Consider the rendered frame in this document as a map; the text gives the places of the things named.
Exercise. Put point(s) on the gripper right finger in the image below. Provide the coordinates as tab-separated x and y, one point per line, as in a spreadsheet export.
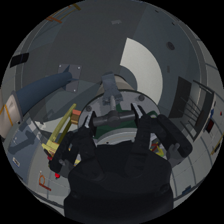
141	133

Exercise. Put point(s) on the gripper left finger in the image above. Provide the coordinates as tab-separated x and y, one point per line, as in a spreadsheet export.
85	140

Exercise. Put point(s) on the dark grey T-knob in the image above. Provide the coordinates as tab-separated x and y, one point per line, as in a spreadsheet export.
113	119

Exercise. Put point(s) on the red knob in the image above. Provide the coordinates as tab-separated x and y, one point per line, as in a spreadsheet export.
50	158
57	175

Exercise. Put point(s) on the grey flat plate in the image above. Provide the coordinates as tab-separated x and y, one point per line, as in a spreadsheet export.
116	22

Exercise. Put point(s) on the orange block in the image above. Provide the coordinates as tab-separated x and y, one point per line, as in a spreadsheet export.
76	116

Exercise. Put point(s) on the dark round footscrew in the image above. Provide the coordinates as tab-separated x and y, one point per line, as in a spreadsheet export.
141	98
88	108

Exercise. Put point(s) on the white control box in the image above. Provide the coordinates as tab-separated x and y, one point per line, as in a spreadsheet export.
212	120

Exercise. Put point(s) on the blue box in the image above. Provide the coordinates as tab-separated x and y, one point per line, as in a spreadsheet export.
186	190

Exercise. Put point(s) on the white label sticker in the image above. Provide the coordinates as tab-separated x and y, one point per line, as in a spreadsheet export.
16	161

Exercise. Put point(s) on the yellow bar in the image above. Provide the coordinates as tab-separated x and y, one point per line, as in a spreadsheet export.
217	143

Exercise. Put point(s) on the dark round disc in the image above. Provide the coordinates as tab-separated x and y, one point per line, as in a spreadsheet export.
170	45

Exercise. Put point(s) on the wooden ladder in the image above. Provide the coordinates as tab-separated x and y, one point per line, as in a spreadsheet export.
61	13

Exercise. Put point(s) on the yellow red bracket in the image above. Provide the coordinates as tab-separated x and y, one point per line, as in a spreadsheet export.
157	148

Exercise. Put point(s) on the yellow rail frame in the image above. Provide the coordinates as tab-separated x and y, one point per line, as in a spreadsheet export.
59	124

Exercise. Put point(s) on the grey lock bracket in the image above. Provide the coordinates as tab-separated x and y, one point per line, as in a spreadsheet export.
111	87

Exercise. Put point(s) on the black wall panel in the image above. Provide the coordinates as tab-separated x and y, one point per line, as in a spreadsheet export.
19	60

